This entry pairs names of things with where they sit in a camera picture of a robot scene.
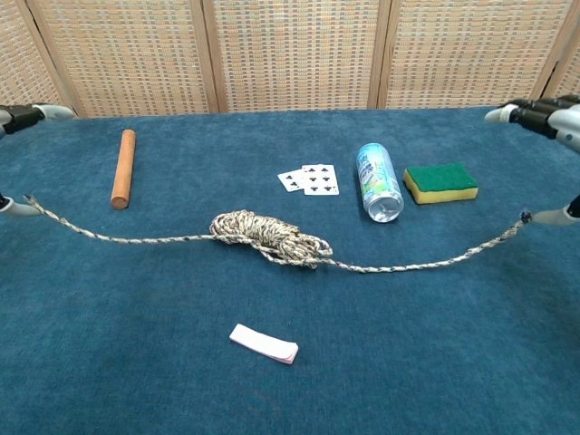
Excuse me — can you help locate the brown wooden round stick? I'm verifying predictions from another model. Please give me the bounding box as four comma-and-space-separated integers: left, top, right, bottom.
110, 129, 138, 210

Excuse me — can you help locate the speckled beige rope bundle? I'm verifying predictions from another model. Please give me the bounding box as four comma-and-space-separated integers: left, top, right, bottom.
22, 194, 533, 276

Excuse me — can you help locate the green yellow scrub sponge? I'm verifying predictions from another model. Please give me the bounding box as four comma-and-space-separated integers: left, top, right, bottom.
402, 162, 479, 206

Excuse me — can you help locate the blue white drink can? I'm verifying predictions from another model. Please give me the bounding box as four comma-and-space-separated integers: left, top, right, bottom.
355, 142, 405, 224

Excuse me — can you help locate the blue carpet table cover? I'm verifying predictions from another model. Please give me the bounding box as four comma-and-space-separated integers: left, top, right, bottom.
0, 105, 580, 435

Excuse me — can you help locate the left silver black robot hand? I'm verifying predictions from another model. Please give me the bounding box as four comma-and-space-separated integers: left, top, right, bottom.
0, 103, 75, 218

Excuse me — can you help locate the woven bamboo folding screen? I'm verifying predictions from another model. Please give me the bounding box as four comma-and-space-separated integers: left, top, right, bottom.
0, 0, 580, 124

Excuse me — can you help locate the three of clubs card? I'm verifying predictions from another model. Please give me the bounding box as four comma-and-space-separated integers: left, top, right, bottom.
276, 169, 305, 193

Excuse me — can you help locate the six of clubs card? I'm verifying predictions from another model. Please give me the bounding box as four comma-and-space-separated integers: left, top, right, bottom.
300, 164, 341, 197

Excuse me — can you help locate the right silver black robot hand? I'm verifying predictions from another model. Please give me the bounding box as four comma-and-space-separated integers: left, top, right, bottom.
484, 93, 580, 227

